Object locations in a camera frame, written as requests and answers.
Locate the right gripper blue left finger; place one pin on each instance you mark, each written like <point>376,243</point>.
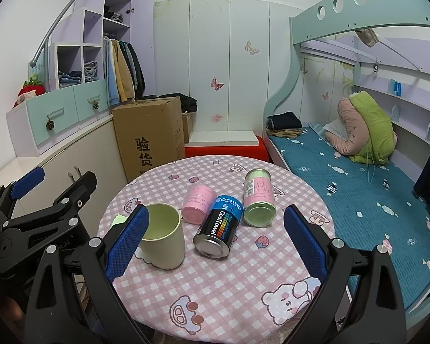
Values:
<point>123,239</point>

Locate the pink green labelled can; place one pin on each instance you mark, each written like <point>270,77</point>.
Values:
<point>259,201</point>

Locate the mint green drawer unit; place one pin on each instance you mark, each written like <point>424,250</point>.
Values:
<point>41,122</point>

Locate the pale yellow-green cup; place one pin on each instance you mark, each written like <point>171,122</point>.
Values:
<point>163,244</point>

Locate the light green plastic cup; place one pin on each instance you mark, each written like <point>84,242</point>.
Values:
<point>119,219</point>

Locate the red plush toy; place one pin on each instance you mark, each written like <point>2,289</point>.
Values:
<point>31,88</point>

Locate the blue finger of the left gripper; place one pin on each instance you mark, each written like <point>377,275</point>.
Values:
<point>69,203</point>
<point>27,183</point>

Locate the mint bunk bed frame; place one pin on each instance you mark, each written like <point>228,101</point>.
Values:
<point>395,70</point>

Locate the teal patterned bed mattress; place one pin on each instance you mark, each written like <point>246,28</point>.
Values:
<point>369,205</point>

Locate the white board on red box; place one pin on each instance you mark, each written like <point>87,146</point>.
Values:
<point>222,138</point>

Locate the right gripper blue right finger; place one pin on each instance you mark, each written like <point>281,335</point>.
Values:
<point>309,240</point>

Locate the cream cabinet with handles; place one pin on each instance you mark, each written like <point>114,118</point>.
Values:
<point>93,148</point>

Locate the red storage box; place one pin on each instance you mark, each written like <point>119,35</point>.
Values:
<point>258,152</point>

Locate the white purple shelf unit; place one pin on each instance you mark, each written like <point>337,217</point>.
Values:
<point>78,37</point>

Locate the pink cylindrical can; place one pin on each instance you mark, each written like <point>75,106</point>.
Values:
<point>197,203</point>

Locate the pink checkered tablecloth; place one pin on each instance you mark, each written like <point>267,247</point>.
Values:
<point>242,278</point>

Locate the large brown cardboard box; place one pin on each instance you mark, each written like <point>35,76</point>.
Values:
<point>149,133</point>

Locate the blue black CoolTowel can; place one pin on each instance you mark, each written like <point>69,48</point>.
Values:
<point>216,234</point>

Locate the hanging clothes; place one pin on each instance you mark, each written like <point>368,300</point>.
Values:
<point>122,71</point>

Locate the folded dark clothes on bed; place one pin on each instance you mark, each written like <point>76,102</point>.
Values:
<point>285,125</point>

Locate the pink pillow on bed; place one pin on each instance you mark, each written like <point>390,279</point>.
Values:
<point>349,133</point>

